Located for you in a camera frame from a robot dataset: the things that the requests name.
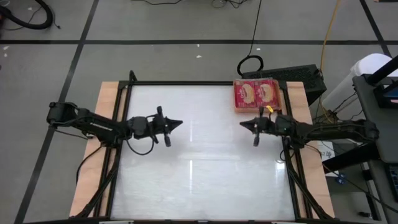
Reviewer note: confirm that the orange plastic basket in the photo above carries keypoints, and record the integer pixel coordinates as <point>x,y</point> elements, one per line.
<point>248,109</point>

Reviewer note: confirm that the small black floor object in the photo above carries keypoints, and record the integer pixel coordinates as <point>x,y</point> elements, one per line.
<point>363,214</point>

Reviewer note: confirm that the black and blue device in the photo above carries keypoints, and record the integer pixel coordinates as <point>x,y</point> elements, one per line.
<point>387,95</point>

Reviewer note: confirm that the yellow tag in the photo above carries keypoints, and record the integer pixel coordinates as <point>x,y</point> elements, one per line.
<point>270,108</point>

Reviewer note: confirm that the dark keyboard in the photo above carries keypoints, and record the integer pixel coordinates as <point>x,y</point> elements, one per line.
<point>394,183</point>

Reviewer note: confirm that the black pole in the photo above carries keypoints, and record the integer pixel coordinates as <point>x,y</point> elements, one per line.
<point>382,70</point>

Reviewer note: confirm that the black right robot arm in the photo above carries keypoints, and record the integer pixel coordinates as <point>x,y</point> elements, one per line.
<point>335,130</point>

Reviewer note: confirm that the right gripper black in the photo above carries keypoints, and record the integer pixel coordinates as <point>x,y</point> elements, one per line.
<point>267,126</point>

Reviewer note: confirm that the grey cart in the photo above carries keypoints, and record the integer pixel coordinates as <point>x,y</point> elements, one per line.
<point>382,149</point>

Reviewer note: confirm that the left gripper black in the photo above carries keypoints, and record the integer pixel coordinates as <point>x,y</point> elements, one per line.
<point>158,126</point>

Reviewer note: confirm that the black bracket bar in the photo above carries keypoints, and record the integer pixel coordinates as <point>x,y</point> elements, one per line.
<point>351,157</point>

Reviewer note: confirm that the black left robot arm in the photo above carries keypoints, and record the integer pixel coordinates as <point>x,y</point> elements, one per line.
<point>99,126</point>

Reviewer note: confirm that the black computer case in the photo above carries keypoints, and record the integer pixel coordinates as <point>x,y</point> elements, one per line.
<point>295,74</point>

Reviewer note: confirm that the white paper sheet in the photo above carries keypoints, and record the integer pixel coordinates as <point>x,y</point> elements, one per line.
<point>326,154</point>

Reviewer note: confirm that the white round bin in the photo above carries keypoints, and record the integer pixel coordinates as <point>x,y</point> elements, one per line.
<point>345,90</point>

